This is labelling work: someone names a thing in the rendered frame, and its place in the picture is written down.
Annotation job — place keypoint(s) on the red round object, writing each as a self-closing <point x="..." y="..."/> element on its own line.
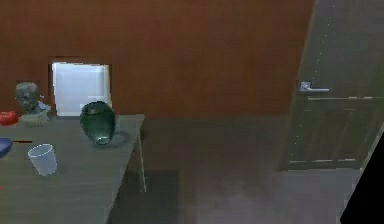
<point x="8" y="118"/>

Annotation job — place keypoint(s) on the blue bowl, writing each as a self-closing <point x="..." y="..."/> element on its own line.
<point x="4" y="146"/>

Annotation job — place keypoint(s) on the bright white window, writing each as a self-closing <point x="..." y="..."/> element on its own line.
<point x="80" y="88"/>

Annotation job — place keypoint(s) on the dark green glass vase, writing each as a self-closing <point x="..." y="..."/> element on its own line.
<point x="97" y="122"/>

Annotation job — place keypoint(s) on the clear glass cup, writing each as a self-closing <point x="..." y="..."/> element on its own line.
<point x="43" y="159"/>

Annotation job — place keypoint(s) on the grey bust statue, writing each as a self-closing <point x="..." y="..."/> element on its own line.
<point x="29" y="101"/>

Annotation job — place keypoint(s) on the dark grey room door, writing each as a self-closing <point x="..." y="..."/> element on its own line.
<point x="336" y="100"/>

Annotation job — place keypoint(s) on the dark grey wooden table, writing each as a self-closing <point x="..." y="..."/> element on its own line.
<point x="83" y="176"/>

